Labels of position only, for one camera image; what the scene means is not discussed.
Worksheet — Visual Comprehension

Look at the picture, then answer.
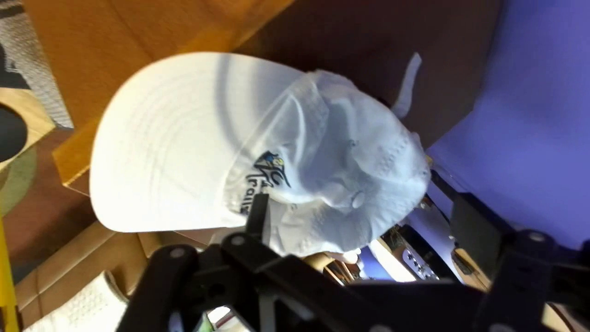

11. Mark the yellow pole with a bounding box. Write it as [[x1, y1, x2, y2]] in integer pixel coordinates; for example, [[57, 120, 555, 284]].
[[0, 219, 20, 332]]

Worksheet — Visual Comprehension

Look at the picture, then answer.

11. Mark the white cloth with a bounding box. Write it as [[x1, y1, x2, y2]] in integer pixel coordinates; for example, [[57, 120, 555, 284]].
[[89, 50, 433, 260]]

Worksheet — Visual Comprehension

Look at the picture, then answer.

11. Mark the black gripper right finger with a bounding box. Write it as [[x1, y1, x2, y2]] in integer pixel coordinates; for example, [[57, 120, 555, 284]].
[[452, 192, 590, 332]]

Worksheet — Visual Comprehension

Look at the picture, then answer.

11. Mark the white paper towel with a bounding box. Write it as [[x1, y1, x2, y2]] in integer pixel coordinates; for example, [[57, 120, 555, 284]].
[[22, 269, 133, 332]]

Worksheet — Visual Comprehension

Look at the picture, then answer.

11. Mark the cardboard box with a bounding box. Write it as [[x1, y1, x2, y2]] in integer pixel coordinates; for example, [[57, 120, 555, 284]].
[[15, 219, 218, 332]]

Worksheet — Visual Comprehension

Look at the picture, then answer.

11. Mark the blue printed box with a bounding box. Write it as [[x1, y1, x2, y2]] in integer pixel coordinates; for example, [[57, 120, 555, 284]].
[[358, 197, 470, 286]]

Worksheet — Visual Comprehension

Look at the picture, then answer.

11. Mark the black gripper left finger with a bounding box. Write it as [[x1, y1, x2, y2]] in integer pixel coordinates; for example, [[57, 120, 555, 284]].
[[116, 192, 291, 332]]

